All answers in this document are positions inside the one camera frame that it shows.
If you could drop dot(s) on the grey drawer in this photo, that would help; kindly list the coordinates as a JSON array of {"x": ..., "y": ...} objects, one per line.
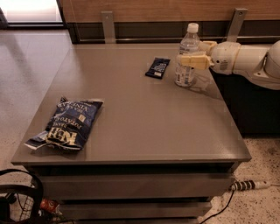
[
  {"x": 135, "y": 210},
  {"x": 136, "y": 186}
]

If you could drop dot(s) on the black strap handle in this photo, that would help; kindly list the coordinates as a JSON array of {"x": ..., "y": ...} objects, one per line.
[{"x": 8, "y": 189}]

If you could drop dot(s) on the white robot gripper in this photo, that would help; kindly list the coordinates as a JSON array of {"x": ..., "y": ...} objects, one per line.
[{"x": 224, "y": 57}]

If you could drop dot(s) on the white power strip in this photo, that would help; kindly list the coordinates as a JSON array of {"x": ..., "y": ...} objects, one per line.
[{"x": 249, "y": 185}]

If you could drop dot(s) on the lower grey drawer front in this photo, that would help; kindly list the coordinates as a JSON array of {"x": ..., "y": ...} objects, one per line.
[{"x": 135, "y": 210}]

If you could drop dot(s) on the wire mesh basket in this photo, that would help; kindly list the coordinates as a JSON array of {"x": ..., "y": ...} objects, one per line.
[{"x": 25, "y": 209}]

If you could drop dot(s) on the metal wall bracket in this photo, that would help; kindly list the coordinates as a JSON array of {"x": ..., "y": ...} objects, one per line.
[
  {"x": 235, "y": 24},
  {"x": 108, "y": 26}
]

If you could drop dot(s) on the grey drawer cabinet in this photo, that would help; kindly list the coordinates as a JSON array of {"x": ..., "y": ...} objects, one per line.
[{"x": 145, "y": 125}]

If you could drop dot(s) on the blue potato chip bag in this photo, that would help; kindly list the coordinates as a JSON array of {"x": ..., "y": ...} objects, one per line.
[{"x": 69, "y": 127}]

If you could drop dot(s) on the upper grey drawer front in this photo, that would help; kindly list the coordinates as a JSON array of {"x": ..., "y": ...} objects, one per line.
[{"x": 136, "y": 186}]

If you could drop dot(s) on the red snack packet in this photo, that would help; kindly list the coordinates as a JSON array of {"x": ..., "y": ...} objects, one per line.
[{"x": 50, "y": 206}]

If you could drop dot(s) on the right metal wall bracket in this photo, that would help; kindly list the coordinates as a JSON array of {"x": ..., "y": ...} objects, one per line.
[{"x": 235, "y": 24}]

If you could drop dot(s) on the small dark blue snack packet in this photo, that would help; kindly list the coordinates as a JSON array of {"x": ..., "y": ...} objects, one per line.
[{"x": 157, "y": 68}]

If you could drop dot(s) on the clear plastic water bottle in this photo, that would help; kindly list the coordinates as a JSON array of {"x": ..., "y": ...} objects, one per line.
[{"x": 188, "y": 45}]

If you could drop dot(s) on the left metal wall bracket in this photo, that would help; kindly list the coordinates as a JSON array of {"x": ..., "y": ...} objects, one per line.
[{"x": 108, "y": 26}]

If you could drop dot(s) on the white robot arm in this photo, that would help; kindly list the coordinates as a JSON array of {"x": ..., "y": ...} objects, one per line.
[{"x": 259, "y": 64}]

